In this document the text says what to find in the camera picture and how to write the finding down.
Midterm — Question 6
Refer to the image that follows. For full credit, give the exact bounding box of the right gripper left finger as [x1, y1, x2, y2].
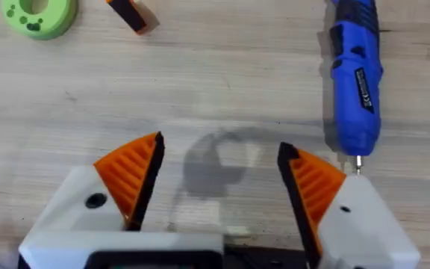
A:
[30, 131, 166, 233]

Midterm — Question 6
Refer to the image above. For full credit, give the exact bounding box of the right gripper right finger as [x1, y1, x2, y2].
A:
[276, 141, 422, 269]

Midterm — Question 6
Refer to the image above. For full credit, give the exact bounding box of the blue electric screwdriver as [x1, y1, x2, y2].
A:
[326, 0, 384, 176]

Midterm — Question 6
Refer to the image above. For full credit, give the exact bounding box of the orange ribbed wedge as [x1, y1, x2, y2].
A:
[105, 0, 161, 37]

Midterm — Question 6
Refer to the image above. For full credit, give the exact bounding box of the green disc with holes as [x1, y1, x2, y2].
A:
[1, 0, 79, 41]

